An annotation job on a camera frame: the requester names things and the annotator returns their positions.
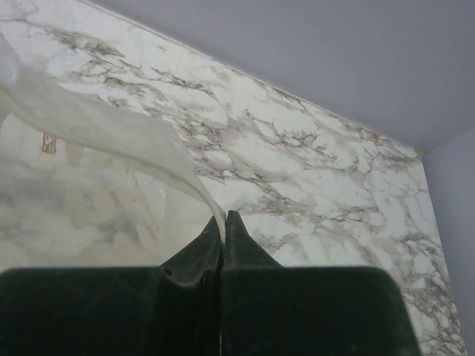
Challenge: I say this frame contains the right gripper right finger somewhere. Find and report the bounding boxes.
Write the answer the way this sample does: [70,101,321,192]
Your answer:
[220,211,419,355]

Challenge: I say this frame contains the clear zip top bag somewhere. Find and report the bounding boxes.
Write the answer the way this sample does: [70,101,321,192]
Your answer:
[1,42,226,270]

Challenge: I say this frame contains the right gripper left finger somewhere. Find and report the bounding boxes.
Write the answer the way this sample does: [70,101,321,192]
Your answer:
[1,220,222,355]

